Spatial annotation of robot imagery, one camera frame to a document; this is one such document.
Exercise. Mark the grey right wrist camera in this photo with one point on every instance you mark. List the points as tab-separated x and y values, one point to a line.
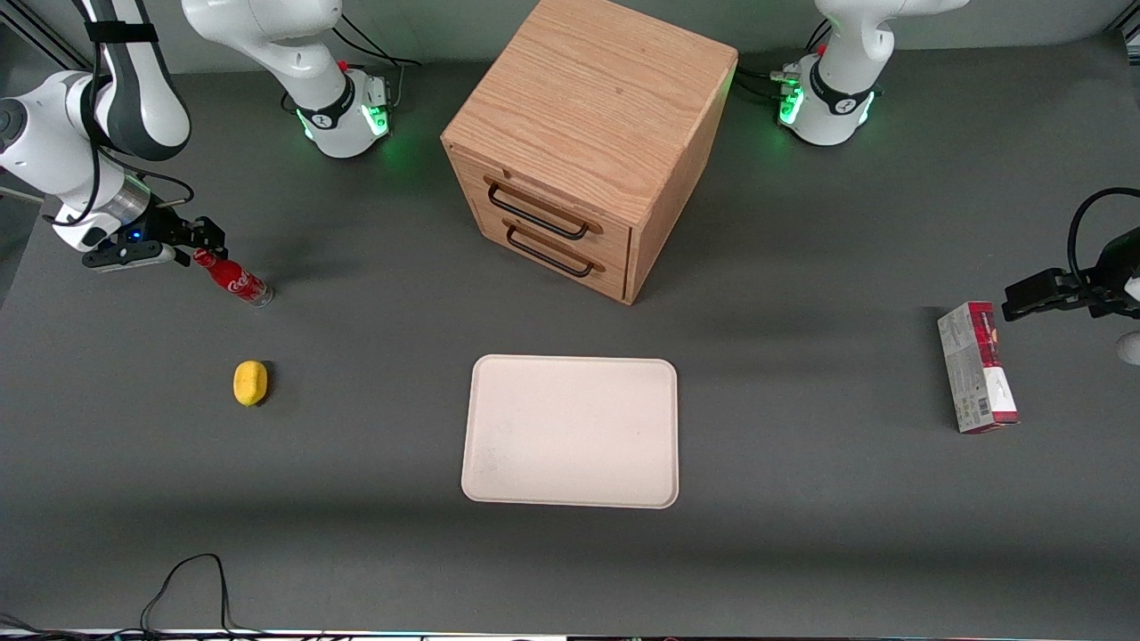
129	255

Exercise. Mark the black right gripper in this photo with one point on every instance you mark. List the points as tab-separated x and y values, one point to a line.
167	231

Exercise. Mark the grey and red carton box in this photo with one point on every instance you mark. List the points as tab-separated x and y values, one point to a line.
975	369

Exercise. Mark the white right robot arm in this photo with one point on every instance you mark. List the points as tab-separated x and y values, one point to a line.
294	53

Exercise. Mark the red coke bottle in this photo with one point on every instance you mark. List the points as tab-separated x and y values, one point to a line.
236	282

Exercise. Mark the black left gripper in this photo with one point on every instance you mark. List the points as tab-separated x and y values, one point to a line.
1088	291

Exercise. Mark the yellow lemon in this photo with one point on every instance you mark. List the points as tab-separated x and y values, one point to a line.
250	383

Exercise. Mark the beige plastic tray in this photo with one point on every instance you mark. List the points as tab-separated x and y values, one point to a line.
570	432

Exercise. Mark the wooden drawer cabinet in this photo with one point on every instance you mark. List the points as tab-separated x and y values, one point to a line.
588	98

